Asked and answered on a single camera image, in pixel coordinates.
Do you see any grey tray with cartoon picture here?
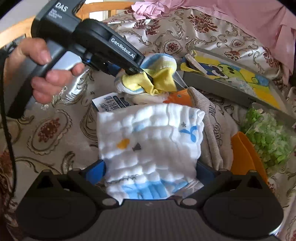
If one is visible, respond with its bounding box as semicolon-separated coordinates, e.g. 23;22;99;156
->
180;47;295;118

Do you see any wooden chair frame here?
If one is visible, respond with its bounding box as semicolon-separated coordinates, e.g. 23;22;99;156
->
1;1;134;48

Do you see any bag of green foam pieces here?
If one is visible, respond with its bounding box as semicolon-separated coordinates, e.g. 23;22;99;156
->
241;108;295;170

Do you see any orange duck plush toy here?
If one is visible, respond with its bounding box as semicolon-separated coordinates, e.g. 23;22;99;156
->
163;89;192;107

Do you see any white muslin cloth blue print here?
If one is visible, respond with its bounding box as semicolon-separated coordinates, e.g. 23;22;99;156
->
96;103;205;202

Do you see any striped yellow blue towel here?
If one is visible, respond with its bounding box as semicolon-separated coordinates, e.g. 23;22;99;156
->
114;53;177;95

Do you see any pink hanging sheet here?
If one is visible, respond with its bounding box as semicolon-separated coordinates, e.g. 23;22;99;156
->
132;0;295;84

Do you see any person's left hand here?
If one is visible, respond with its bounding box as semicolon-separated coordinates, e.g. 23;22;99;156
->
1;38;85;108

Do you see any orange white tissue box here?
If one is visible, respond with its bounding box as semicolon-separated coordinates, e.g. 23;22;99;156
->
92;92;134;112

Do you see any floral satin bed cover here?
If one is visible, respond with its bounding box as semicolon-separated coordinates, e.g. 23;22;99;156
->
1;9;290;240

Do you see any beige grey knit cloth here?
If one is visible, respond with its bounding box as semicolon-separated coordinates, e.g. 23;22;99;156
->
187;87;238;170

